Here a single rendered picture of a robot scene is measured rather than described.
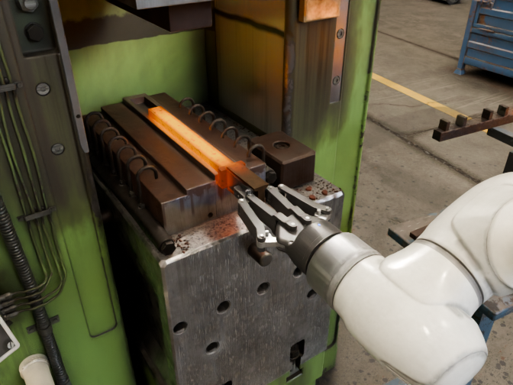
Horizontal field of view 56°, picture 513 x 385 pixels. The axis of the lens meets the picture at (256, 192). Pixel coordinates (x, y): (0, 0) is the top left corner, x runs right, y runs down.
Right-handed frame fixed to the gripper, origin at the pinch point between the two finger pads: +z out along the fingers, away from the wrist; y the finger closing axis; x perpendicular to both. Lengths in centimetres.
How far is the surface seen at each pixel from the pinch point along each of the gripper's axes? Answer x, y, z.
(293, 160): -2.1, 13.8, 5.3
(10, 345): -2.4, -37.7, -10.4
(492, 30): -64, 350, 170
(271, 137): -2.3, 15.7, 15.1
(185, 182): -0.9, -7.1, 7.4
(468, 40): -77, 350, 189
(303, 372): -57, 15, -3
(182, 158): -1.3, -3.8, 15.0
